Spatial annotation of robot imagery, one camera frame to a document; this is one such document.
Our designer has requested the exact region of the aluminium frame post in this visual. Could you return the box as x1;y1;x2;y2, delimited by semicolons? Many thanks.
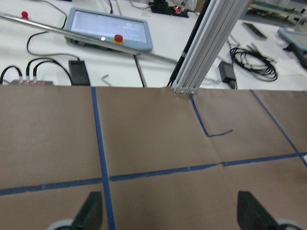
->
168;0;250;94

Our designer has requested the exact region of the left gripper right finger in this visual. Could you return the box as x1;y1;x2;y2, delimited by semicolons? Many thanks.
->
236;191;278;230

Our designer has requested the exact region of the blue teach pendant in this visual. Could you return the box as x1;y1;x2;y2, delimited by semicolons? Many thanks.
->
64;8;153;51
278;29;307;55

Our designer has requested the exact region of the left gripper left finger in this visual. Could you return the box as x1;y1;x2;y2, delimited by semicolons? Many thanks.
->
71;192;103;230

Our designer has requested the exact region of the coiled black cable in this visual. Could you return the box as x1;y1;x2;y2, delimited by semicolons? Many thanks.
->
229;46;278;82

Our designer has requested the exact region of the allen key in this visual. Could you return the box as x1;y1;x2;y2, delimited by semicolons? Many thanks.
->
101;74;113;87

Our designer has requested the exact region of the black power adapter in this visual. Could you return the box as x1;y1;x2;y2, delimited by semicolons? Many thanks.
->
68;60;91;86

